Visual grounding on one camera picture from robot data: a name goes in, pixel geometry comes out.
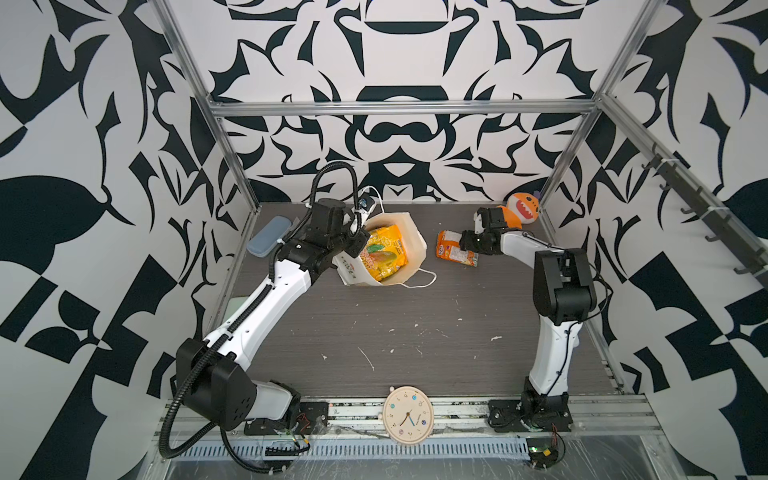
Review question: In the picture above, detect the white green paper bag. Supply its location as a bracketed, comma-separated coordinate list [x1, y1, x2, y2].
[333, 186, 437, 289]

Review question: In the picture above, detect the orange snack packet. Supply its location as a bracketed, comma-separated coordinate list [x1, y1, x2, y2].
[436, 230, 479, 267]

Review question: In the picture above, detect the yellow snack packet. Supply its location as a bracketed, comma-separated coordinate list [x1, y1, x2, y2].
[359, 225, 408, 282]

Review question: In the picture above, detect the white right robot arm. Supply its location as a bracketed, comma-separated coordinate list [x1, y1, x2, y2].
[460, 230, 597, 419]

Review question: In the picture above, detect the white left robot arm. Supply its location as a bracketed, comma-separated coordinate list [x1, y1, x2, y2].
[158, 161, 375, 459]

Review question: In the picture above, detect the orange shark plush toy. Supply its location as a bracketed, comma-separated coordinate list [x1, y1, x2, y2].
[499, 192, 540, 229]

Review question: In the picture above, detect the light green tray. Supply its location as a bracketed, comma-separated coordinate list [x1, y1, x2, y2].
[223, 297, 248, 322]

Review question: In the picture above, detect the round wooden clock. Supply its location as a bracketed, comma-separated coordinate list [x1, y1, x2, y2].
[382, 386, 435, 446]

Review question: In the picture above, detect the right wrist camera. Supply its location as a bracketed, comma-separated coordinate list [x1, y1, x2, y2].
[473, 206, 508, 234]

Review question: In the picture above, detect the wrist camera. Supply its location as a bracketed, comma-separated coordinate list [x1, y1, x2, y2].
[355, 193, 378, 218]
[473, 206, 508, 234]

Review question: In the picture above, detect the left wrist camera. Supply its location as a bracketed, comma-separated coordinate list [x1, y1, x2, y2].
[355, 193, 378, 218]

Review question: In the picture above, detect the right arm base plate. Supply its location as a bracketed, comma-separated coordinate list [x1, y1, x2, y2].
[487, 393, 573, 433]

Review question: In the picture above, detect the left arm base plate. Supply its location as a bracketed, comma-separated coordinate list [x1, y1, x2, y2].
[244, 401, 329, 436]

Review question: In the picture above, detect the wall hook rail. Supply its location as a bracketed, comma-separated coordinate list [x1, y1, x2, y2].
[643, 142, 767, 289]

